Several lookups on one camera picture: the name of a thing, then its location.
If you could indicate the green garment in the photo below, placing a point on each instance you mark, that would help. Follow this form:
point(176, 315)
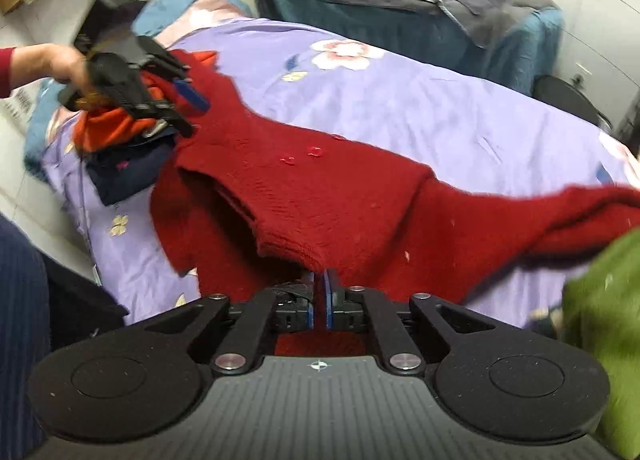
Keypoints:
point(607, 330)

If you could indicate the person's left forearm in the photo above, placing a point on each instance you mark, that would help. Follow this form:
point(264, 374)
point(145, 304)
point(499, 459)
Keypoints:
point(25, 68)

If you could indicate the orange garment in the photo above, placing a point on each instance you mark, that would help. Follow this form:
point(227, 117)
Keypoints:
point(107, 128)

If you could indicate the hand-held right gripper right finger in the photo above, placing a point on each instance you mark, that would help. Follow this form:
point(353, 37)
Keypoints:
point(330, 307)

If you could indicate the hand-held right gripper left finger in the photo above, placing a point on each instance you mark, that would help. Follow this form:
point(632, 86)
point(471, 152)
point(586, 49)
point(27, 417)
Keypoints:
point(310, 307)

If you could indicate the person's blue striped clothing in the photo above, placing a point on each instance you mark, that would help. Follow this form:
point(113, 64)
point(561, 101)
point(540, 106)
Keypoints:
point(20, 340)

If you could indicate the black round stool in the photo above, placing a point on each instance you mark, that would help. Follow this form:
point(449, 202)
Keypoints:
point(570, 98)

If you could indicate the teal covered bed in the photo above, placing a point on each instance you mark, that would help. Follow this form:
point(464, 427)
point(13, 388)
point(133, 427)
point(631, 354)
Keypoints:
point(350, 15)

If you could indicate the purple floral bed sheet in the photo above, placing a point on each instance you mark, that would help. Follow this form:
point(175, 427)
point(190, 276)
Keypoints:
point(430, 105)

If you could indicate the person's left hand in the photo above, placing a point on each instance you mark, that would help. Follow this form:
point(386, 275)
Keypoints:
point(70, 65)

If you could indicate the dark navy folded garment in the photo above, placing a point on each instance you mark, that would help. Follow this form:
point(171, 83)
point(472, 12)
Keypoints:
point(125, 170)

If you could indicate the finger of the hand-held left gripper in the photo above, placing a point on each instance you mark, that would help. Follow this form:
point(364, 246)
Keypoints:
point(192, 93)
point(172, 115)

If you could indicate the red knitted sweater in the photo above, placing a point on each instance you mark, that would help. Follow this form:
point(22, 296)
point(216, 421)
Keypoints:
point(325, 200)

